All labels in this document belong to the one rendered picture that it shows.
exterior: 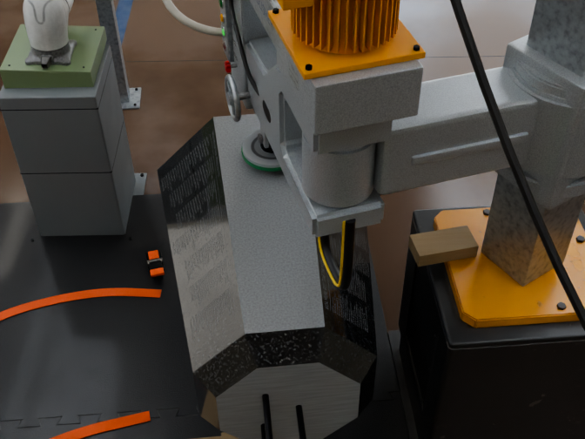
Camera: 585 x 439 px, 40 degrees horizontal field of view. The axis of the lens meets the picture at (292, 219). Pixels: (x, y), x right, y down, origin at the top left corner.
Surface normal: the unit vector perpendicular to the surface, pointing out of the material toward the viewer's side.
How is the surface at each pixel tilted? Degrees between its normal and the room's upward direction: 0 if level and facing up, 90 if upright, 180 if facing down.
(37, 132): 90
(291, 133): 90
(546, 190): 90
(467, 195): 0
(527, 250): 90
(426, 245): 0
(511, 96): 0
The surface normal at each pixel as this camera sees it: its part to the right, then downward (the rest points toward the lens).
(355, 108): 0.29, 0.66
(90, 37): 0.04, -0.73
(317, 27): 0.80, 0.41
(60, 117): 0.01, 0.70
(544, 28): -0.82, 0.40
